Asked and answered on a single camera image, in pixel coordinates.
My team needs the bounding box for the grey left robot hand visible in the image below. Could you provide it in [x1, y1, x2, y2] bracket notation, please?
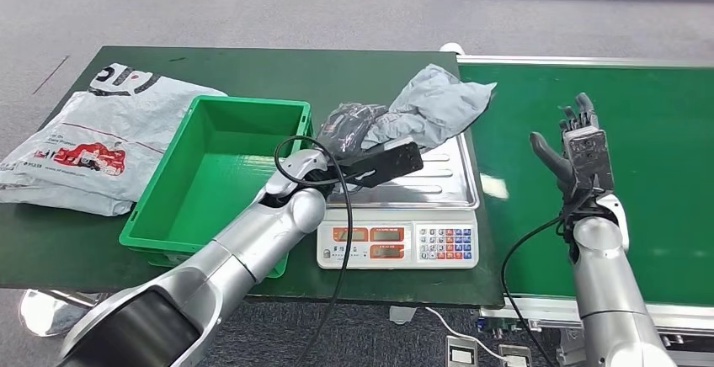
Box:
[317, 102, 392, 162]

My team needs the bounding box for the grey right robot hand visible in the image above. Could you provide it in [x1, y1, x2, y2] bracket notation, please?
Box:
[530, 92, 599, 210]

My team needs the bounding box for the grey parcel bag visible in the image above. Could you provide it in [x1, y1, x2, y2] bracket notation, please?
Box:
[361, 63, 498, 152]

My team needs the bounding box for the green conveyor belt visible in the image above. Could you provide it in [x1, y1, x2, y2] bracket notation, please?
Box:
[456, 55, 714, 354]

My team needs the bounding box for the grey floor socket box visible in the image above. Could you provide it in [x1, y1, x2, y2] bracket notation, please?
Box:
[445, 335, 480, 367]
[498, 343, 531, 367]

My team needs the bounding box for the dark green table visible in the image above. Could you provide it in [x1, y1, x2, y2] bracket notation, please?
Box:
[0, 45, 507, 307]

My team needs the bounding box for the white scale with steel tray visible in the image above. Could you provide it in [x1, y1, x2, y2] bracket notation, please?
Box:
[315, 130, 482, 271]

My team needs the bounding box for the green plastic bin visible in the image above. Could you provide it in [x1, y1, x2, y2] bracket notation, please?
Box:
[118, 94, 313, 279]

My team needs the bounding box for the white table foot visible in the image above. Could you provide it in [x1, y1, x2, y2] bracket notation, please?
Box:
[388, 306, 418, 326]

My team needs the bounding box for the large white red-print mailer bag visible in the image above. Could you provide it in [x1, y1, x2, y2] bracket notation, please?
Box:
[0, 63, 228, 218]

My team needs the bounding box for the chrome round table base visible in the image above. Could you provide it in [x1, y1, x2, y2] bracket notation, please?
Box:
[18, 289, 110, 338]

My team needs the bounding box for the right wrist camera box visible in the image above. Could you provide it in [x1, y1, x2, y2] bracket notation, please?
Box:
[562, 125, 615, 194]

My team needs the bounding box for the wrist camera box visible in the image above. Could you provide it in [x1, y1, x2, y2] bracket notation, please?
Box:
[562, 125, 615, 194]
[338, 140, 425, 189]

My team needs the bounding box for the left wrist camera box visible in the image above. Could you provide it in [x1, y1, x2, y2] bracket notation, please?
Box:
[338, 140, 425, 189]

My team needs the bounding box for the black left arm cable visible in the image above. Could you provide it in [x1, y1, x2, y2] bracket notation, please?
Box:
[273, 136, 356, 367]

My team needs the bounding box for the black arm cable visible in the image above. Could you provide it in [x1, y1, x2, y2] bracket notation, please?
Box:
[273, 136, 356, 367]
[499, 185, 594, 367]

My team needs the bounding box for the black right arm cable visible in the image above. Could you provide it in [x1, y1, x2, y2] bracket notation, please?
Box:
[499, 185, 594, 367]

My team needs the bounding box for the white floor cable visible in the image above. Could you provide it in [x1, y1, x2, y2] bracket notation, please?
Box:
[424, 306, 529, 367]

